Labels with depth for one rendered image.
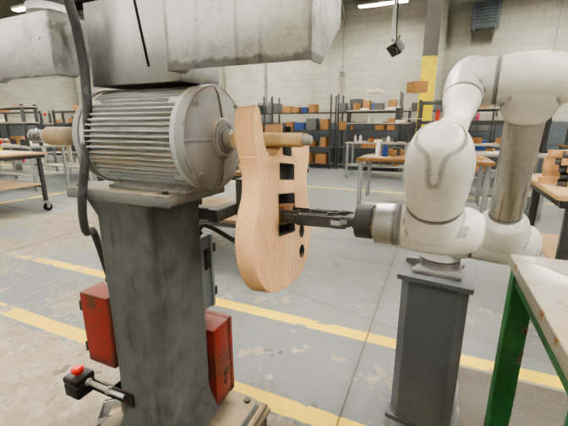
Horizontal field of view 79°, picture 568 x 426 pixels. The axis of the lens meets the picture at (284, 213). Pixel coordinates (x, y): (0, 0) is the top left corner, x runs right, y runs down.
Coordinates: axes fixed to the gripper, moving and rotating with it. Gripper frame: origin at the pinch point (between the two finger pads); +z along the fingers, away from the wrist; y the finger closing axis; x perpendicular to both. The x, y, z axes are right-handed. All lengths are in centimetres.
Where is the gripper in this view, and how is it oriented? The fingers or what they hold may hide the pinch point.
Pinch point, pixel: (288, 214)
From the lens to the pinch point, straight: 83.5
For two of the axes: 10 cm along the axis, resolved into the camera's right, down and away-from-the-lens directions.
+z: -9.1, -0.9, 4.0
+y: 4.0, -1.0, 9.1
